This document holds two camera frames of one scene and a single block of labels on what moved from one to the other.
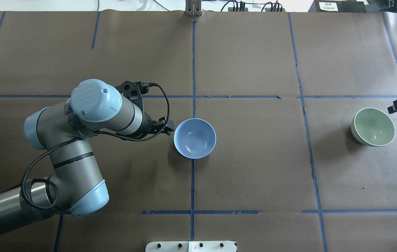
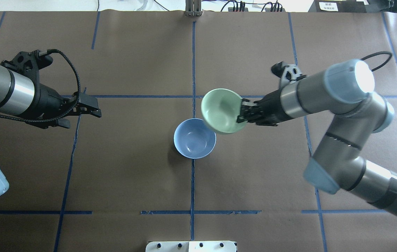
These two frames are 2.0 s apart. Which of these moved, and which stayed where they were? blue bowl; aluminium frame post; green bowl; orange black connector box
Moved: green bowl
Stayed: blue bowl; orange black connector box; aluminium frame post
